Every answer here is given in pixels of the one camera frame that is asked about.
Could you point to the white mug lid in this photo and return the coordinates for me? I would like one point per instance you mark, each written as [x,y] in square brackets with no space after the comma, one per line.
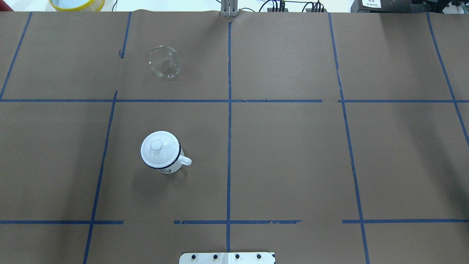
[160,149]

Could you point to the white enamel mug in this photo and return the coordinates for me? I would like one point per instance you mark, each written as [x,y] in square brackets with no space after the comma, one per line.
[172,165]

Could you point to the yellow rimmed blue bowl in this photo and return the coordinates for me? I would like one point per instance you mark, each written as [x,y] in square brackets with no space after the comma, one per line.
[77,5]

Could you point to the aluminium frame post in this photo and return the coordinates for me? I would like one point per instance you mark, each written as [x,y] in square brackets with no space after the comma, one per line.
[229,8]

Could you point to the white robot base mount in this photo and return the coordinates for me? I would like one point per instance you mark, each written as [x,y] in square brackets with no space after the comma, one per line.
[228,258]

